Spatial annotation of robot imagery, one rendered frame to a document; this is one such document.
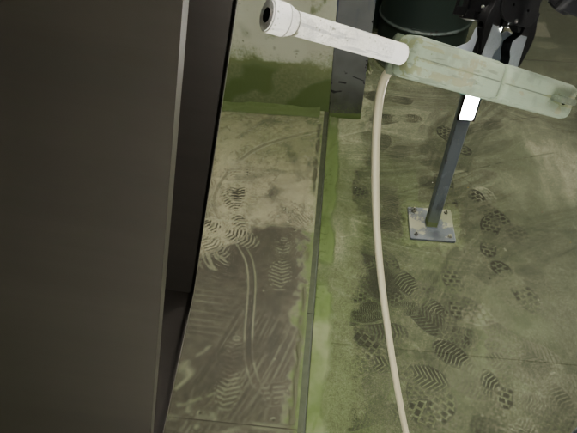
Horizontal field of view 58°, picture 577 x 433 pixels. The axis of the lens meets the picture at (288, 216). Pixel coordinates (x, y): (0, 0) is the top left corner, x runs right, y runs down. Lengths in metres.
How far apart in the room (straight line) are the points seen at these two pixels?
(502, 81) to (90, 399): 0.69
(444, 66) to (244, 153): 2.12
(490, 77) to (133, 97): 0.46
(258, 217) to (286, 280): 0.37
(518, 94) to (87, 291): 0.57
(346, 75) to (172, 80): 2.53
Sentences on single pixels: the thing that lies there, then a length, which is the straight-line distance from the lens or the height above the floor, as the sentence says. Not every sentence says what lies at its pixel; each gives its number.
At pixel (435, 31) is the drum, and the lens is 3.34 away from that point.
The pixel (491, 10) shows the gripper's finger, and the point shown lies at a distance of 0.76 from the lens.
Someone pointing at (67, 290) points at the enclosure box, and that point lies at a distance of 0.59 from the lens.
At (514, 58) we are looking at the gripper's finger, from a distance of 0.80.
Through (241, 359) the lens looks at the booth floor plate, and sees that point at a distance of 1.94.
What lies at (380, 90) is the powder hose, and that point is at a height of 1.22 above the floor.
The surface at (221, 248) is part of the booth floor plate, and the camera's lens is 2.25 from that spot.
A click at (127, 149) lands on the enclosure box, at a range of 0.42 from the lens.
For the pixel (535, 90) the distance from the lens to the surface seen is 0.78.
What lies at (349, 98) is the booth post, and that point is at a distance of 2.96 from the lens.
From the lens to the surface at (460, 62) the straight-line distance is 0.67.
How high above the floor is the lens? 1.73
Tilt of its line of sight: 46 degrees down
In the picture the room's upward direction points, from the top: 1 degrees clockwise
